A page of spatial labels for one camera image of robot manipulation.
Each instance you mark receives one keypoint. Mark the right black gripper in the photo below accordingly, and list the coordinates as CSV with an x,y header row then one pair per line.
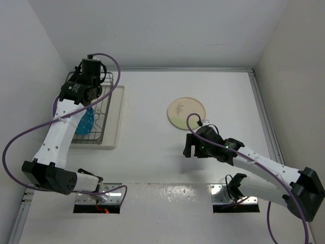
x,y
192,140

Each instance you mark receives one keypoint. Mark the metal wire dish rack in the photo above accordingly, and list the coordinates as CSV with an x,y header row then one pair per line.
x,y
100,118

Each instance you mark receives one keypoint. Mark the teal dotted plate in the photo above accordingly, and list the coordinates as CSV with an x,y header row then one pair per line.
x,y
86,123

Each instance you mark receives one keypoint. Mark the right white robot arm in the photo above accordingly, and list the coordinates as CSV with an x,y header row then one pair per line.
x,y
300,191

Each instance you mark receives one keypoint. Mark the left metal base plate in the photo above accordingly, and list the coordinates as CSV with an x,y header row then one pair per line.
x,y
111,198

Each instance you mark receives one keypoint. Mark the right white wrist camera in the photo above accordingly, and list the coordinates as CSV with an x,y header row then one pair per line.
x,y
203,122

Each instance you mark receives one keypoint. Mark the cream plate with plant motif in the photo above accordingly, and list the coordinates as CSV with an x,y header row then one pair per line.
x,y
181,108

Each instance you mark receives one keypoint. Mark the purple plate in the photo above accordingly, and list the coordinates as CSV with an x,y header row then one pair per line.
x,y
54,107

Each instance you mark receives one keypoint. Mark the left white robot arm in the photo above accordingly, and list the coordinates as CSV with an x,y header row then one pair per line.
x,y
47,169

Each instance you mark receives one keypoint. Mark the beige drip tray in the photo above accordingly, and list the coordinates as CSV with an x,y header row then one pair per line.
x,y
112,125

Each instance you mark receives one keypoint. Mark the metal base plate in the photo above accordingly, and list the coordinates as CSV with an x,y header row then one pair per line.
x,y
111,198
220,196

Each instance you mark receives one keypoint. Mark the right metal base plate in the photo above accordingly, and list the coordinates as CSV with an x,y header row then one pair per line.
x,y
220,196

